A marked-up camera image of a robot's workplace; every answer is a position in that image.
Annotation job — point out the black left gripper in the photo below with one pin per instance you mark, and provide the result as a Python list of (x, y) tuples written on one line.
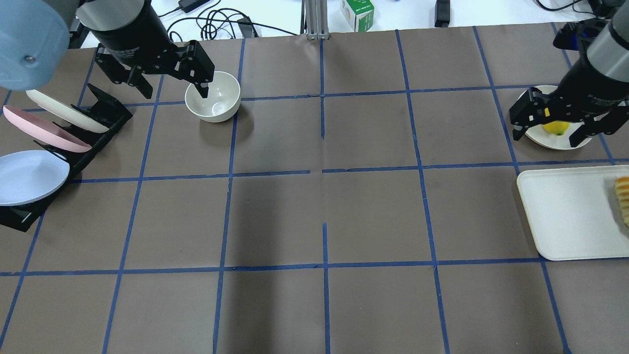
[(133, 35)]

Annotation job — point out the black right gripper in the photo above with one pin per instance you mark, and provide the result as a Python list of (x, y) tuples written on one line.
[(584, 84)]

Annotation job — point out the yellow lemon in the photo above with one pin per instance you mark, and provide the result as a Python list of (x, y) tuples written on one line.
[(557, 128)]

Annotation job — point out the white ceramic bowl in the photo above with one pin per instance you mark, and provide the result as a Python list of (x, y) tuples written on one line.
[(222, 102)]

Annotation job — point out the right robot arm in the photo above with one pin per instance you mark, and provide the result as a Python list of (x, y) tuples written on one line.
[(602, 44)]

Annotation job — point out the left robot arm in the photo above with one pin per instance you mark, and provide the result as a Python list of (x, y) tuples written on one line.
[(35, 34)]

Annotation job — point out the white round plate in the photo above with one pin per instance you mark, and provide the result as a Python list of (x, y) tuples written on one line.
[(546, 139)]

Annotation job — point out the black plate rack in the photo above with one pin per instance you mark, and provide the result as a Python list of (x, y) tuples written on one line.
[(108, 111)]

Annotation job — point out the white rectangular tray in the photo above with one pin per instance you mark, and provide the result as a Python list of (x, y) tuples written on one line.
[(573, 212)]

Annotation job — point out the cream plate in rack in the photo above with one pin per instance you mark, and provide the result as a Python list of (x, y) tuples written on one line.
[(64, 111)]

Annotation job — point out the pink plate in rack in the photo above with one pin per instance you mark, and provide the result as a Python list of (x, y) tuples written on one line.
[(43, 130)]

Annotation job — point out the black power adapter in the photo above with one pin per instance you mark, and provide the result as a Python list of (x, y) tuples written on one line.
[(442, 13)]

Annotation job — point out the light blue plate in rack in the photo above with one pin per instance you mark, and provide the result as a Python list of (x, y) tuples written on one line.
[(30, 175)]

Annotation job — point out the green white carton box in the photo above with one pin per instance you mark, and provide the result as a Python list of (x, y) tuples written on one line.
[(359, 14)]

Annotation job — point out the aluminium frame post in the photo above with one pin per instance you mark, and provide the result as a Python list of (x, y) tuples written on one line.
[(314, 19)]

